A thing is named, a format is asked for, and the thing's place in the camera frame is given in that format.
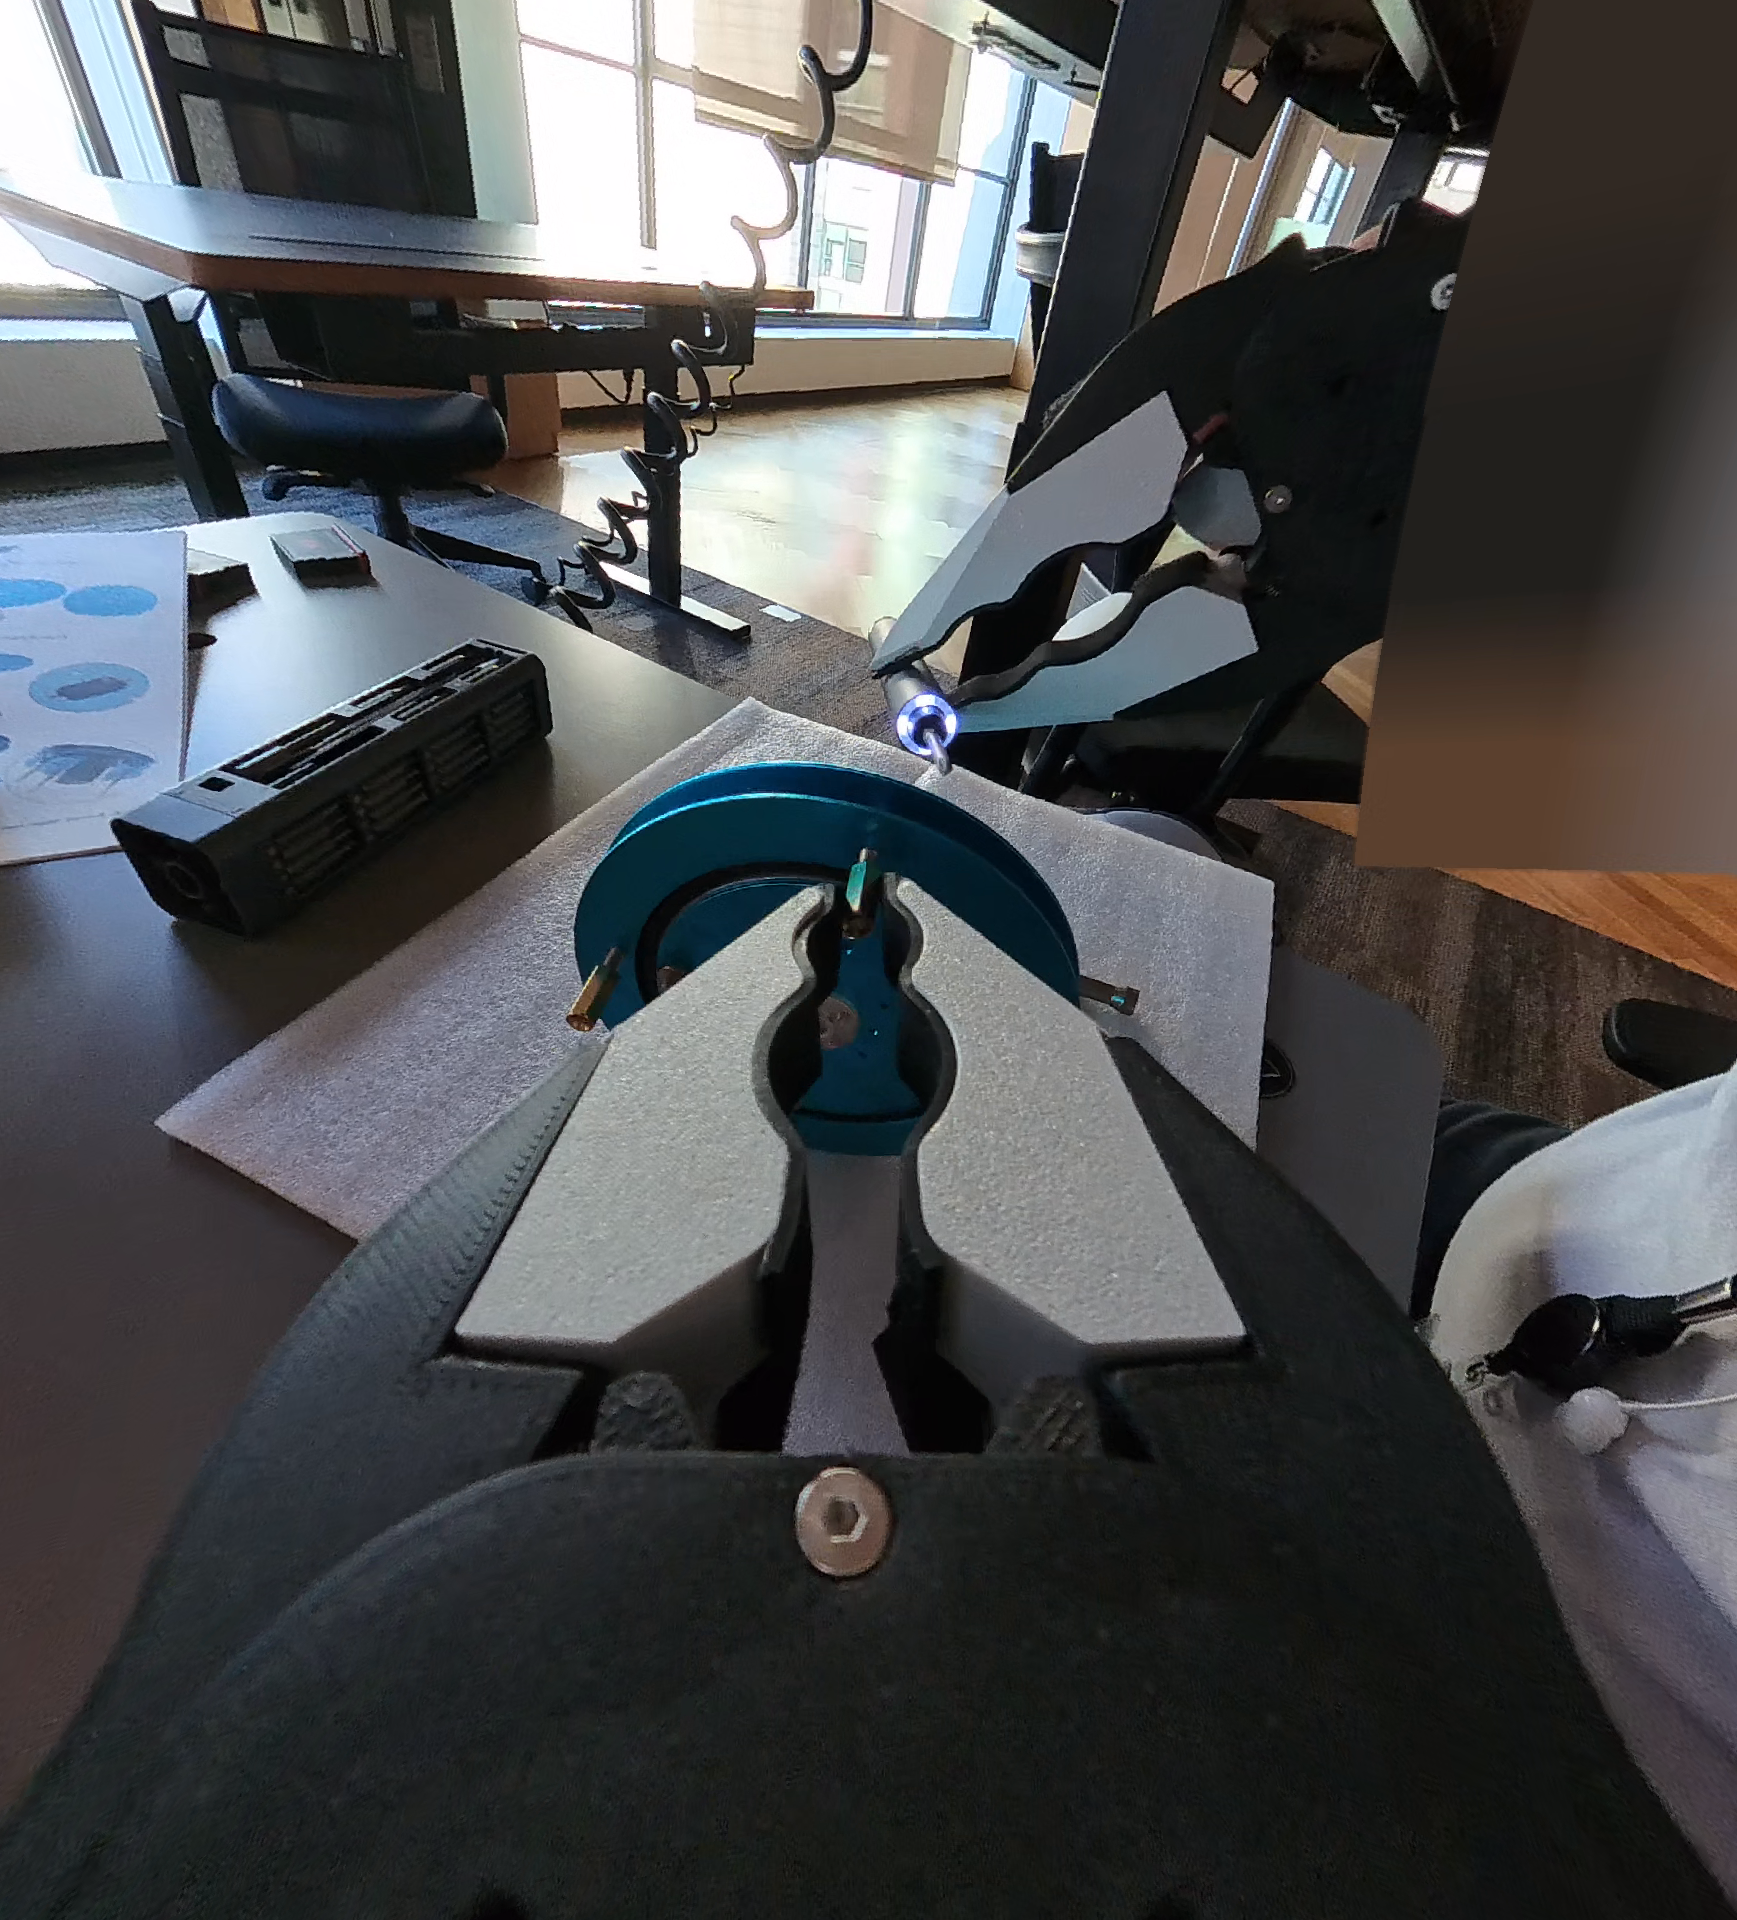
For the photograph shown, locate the black precision screwdriver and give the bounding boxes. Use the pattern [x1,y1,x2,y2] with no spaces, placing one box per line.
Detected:
[869,615,970,778]

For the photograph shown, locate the printed instruction sheet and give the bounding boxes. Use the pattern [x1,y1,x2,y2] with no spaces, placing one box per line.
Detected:
[0,528,192,880]

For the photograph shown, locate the coiled black cable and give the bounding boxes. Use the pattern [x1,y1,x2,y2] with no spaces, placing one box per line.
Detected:
[550,0,873,621]

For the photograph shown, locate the large window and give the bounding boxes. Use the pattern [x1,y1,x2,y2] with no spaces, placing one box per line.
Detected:
[0,0,1080,325]

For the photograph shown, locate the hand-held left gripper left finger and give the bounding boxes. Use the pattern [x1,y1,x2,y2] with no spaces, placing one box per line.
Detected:
[454,882,846,1454]

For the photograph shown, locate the blue metal wheel assembly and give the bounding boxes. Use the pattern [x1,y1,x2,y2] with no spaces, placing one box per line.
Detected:
[573,763,1143,1161]

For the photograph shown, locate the dark grey desk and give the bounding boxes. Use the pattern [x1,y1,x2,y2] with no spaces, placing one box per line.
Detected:
[0,511,1443,1920]

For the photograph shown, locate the black screwdriver bit case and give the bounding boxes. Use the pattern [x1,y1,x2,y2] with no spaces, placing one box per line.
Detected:
[110,641,555,941]

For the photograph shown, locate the black standing desk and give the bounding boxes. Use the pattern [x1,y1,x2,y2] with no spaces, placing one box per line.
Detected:
[958,0,1536,709]

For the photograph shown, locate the wooden background desk black legs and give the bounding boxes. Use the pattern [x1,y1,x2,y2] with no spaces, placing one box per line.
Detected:
[0,156,821,637]

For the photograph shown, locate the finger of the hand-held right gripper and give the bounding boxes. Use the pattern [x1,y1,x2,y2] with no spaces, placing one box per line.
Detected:
[895,393,1264,662]
[954,558,1263,739]

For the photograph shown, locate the white foam mat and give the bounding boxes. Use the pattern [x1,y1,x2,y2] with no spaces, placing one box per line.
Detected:
[153,697,1278,1458]

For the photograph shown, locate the person's white shirt torso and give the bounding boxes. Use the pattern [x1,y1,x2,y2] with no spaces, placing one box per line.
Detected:
[1430,1017,1737,1920]

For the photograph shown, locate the dark blue office chair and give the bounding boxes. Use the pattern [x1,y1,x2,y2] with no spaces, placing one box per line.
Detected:
[212,372,559,585]

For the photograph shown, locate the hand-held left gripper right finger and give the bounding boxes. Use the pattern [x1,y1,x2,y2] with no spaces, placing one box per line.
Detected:
[881,876,1245,1454]

